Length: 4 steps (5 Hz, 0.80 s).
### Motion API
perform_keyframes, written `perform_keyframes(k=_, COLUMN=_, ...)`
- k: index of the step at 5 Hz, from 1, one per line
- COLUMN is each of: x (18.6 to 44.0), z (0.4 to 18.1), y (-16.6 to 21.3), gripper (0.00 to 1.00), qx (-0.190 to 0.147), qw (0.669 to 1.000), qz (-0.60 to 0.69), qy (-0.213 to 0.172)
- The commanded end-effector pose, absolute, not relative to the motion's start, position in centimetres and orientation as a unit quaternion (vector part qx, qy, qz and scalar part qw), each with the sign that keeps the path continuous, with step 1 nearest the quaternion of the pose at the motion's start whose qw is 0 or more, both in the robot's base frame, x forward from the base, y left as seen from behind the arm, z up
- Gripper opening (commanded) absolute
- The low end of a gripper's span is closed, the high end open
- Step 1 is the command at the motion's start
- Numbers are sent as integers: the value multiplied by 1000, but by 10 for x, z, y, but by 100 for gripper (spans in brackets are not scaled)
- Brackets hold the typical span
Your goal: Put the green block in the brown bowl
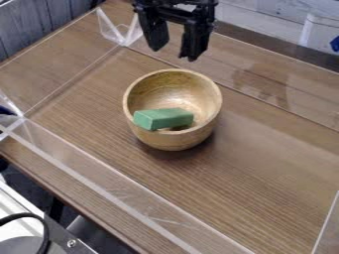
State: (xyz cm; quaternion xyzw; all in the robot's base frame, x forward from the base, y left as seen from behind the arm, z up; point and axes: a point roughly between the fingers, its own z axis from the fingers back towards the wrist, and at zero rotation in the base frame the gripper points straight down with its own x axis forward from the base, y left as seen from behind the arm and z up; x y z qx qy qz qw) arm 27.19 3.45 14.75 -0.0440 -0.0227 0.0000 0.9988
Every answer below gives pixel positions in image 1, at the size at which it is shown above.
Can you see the brown wooden bowl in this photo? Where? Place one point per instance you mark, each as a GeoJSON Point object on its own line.
{"type": "Point", "coordinates": [170, 107]}

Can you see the grey metal bracket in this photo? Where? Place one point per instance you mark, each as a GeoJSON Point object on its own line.
{"type": "Point", "coordinates": [64, 243]}

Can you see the white container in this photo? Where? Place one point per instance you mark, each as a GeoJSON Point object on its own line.
{"type": "Point", "coordinates": [320, 34]}

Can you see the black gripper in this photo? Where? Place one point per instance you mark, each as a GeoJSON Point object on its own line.
{"type": "Point", "coordinates": [194, 14]}

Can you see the clear acrylic enclosure wall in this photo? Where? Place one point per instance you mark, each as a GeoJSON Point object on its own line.
{"type": "Point", "coordinates": [253, 191]}

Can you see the green rectangular block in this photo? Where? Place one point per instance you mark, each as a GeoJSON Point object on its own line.
{"type": "Point", "coordinates": [153, 119]}

